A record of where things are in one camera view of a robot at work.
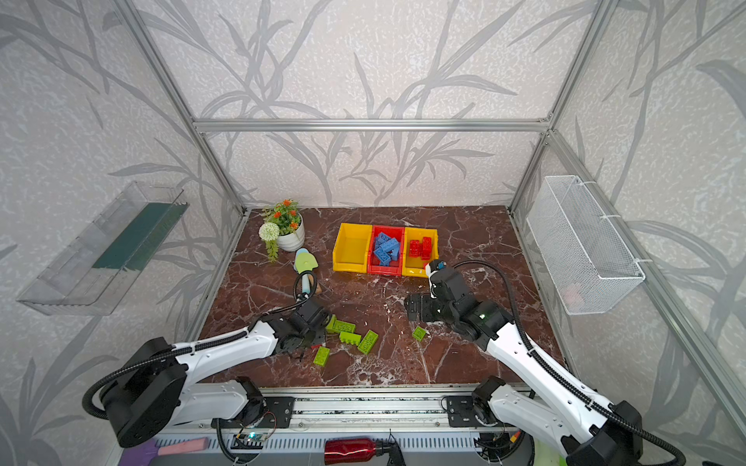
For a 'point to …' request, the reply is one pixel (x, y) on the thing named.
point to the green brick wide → (343, 326)
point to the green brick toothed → (350, 338)
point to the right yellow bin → (414, 266)
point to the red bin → (395, 266)
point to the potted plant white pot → (284, 228)
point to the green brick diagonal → (367, 342)
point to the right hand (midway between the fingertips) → (419, 292)
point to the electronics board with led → (249, 441)
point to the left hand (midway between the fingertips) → (324, 325)
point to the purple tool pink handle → (147, 454)
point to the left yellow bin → (351, 252)
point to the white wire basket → (583, 258)
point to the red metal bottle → (349, 449)
